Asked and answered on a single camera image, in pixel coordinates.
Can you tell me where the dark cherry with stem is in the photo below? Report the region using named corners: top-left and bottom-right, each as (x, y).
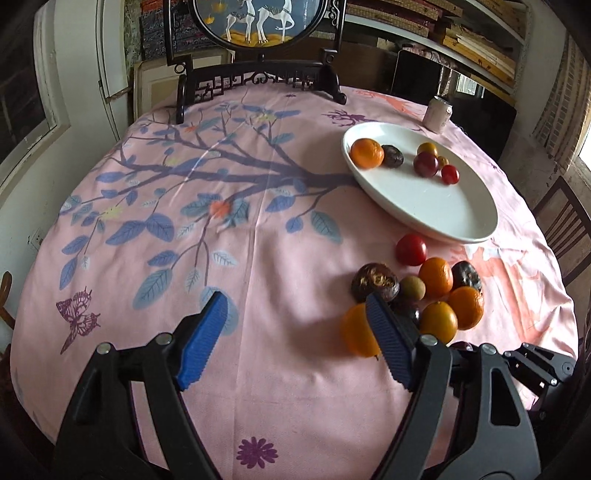
top-left (450, 341), bottom-right (475, 352)

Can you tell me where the large mandarin with stem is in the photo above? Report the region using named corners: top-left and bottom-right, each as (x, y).
top-left (448, 286), bottom-right (484, 330)

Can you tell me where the orange kumquat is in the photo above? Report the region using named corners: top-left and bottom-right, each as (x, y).
top-left (417, 142), bottom-right (439, 157)
top-left (419, 301), bottom-right (458, 344)

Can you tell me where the dark purple cherry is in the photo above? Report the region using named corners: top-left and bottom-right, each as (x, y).
top-left (389, 298), bottom-right (420, 326)

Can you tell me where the large dark passion fruit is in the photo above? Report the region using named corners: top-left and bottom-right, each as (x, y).
top-left (452, 260), bottom-right (482, 292)

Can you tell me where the orange fruit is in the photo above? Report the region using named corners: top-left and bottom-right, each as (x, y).
top-left (339, 303), bottom-right (381, 358)

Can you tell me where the brown longan fruit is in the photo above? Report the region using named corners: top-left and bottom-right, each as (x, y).
top-left (438, 156), bottom-right (450, 168)

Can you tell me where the small mandarin on table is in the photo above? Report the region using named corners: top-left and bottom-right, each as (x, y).
top-left (419, 257), bottom-right (454, 299)

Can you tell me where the small tan longan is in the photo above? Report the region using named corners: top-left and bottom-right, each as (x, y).
top-left (400, 275), bottom-right (427, 302)

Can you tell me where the dark wooden chair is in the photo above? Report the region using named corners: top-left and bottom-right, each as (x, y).
top-left (533, 176), bottom-right (590, 287)

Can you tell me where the brown-marked passion fruit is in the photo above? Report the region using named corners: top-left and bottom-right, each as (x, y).
top-left (351, 263), bottom-right (400, 303)

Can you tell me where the white oval plate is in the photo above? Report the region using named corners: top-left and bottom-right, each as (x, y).
top-left (342, 122), bottom-right (499, 244)

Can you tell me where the red cherry tomato on table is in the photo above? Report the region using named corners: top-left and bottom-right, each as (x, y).
top-left (394, 233), bottom-right (428, 266)

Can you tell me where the red cherry tomato on plate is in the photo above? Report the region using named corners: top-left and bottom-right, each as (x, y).
top-left (441, 164), bottom-right (461, 185)

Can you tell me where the dark red plum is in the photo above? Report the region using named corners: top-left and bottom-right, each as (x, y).
top-left (413, 151), bottom-right (439, 178)

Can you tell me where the dark passion fruit on plate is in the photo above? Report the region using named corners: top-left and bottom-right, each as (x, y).
top-left (382, 144), bottom-right (404, 169)

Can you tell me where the white beverage can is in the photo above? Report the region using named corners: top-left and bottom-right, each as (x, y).
top-left (422, 96), bottom-right (453, 134)

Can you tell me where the mandarin on plate left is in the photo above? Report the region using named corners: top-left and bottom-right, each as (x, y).
top-left (349, 138), bottom-right (385, 169)

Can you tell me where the pink printed tablecloth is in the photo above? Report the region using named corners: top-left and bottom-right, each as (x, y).
top-left (9, 85), bottom-right (579, 480)

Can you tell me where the round deer painting screen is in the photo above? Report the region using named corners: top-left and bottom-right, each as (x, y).
top-left (162, 1), bottom-right (346, 124)

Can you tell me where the window frame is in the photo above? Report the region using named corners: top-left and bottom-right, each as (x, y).
top-left (1, 1), bottom-right (68, 198)

